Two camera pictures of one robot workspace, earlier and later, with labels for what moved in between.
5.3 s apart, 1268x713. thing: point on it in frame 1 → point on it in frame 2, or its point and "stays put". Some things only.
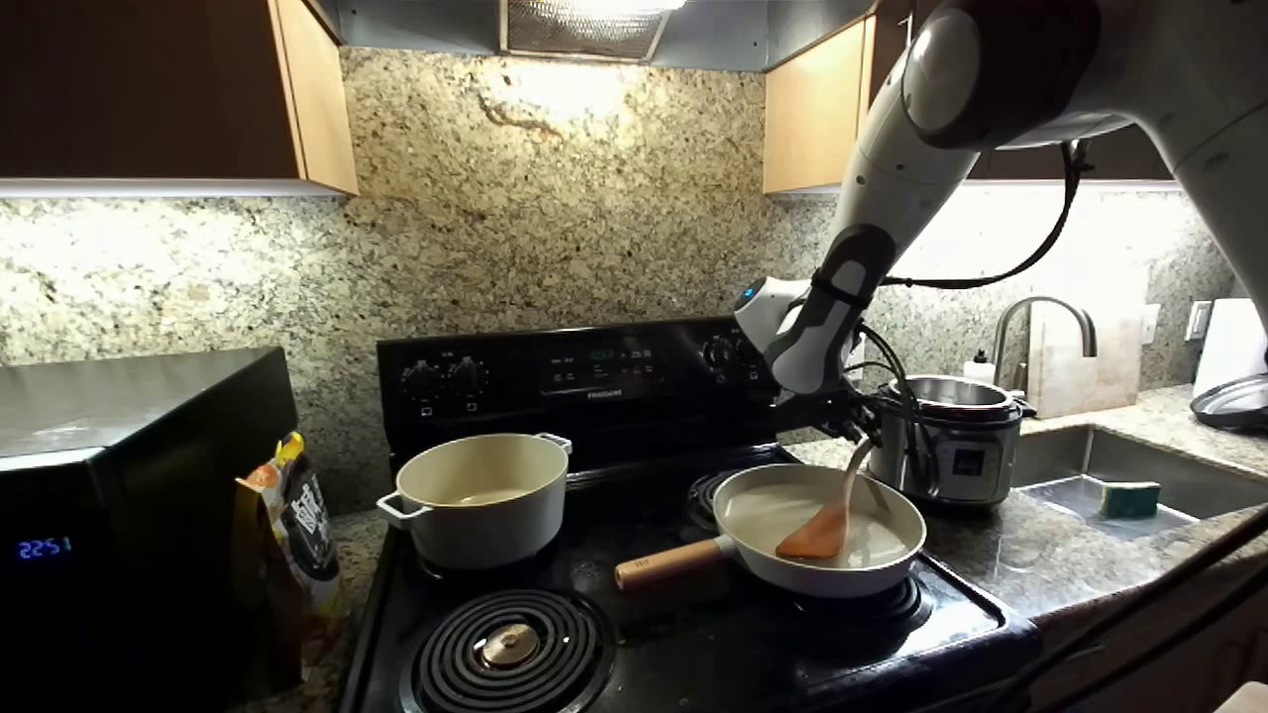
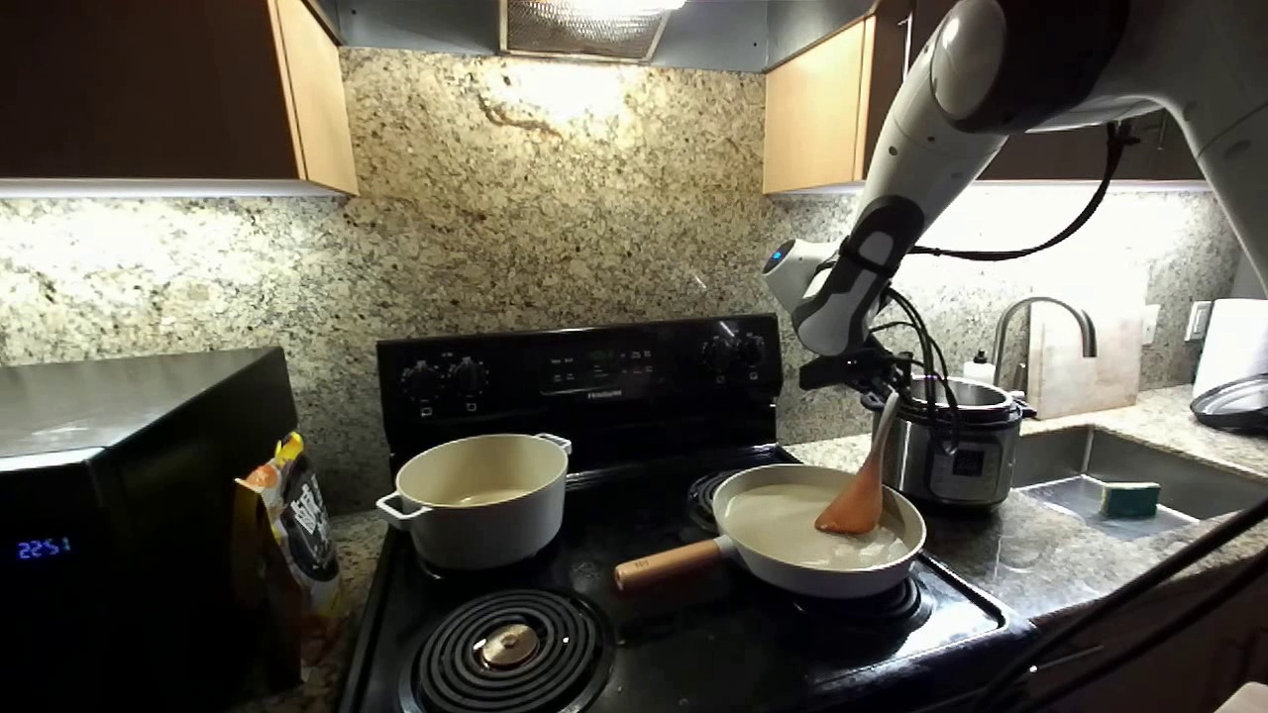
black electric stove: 658,421 stays put
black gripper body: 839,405 → 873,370
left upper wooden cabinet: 173,101 stays put
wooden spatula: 827,533 → 867,500
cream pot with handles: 484,500 stays put
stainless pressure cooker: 958,436 stays put
